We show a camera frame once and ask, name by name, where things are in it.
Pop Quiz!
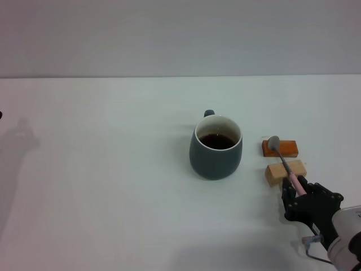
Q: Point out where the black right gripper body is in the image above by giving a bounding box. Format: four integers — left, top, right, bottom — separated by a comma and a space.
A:
284, 194, 342, 250

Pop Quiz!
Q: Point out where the pink handled metal spoon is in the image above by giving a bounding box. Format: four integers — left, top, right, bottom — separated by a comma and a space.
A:
267, 135, 307, 195

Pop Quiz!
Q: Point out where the grey ceramic coffee cup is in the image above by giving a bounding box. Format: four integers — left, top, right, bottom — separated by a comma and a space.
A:
189, 109, 243, 181

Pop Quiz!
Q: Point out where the light wooden bridge block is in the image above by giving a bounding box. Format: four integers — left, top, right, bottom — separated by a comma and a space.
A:
265, 159, 307, 187

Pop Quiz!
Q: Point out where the orange brown wooden block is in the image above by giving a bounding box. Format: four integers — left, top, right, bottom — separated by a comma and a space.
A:
261, 140, 299, 158

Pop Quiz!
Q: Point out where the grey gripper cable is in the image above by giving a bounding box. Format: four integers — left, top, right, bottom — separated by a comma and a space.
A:
301, 233, 334, 265

